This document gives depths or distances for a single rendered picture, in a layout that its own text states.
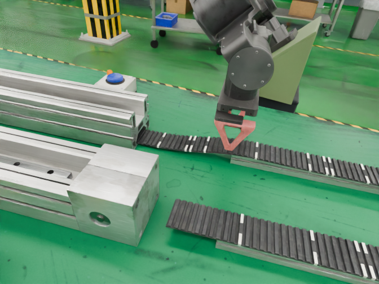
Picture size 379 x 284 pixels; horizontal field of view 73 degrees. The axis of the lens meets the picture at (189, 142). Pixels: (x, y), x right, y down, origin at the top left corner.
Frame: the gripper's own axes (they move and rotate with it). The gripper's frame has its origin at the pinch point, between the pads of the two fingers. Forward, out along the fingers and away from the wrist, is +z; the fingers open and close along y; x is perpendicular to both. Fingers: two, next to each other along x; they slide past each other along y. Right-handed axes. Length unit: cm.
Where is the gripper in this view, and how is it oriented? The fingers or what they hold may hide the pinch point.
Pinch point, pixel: (231, 134)
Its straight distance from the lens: 51.1
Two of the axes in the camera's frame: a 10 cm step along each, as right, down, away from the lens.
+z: -0.7, 7.8, 6.2
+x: 9.7, 1.9, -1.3
